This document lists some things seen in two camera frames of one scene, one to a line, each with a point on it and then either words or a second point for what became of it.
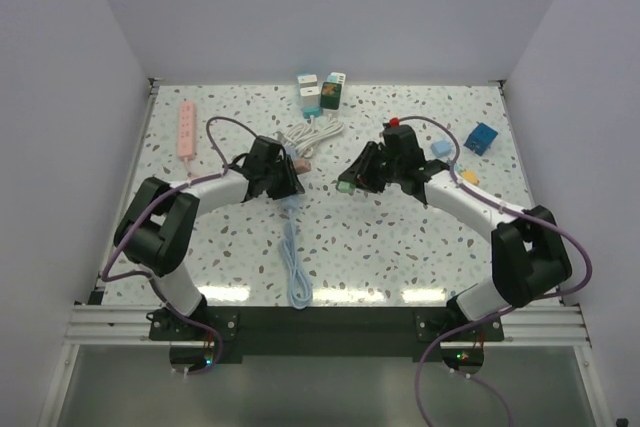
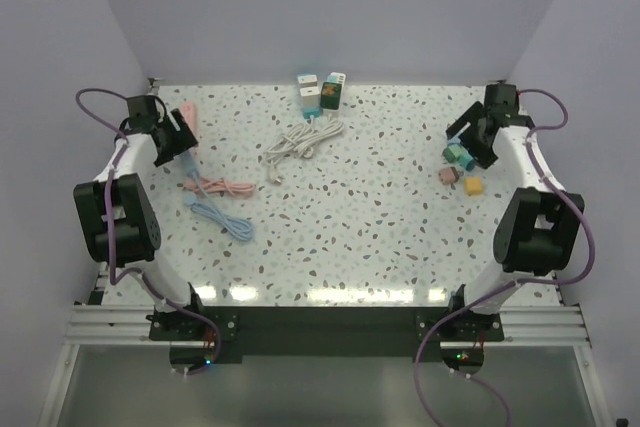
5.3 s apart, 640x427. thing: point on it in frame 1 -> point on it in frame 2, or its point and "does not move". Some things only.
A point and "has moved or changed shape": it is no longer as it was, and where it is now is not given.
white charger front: (310, 97) does not move
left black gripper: (291, 185) -> (182, 138)
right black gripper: (362, 169) -> (482, 155)
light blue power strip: (298, 281) -> (204, 205)
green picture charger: (330, 96) does not move
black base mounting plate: (326, 331) does not move
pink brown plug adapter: (301, 166) has moved or changed shape
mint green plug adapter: (346, 186) -> (452, 152)
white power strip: (303, 136) does not move
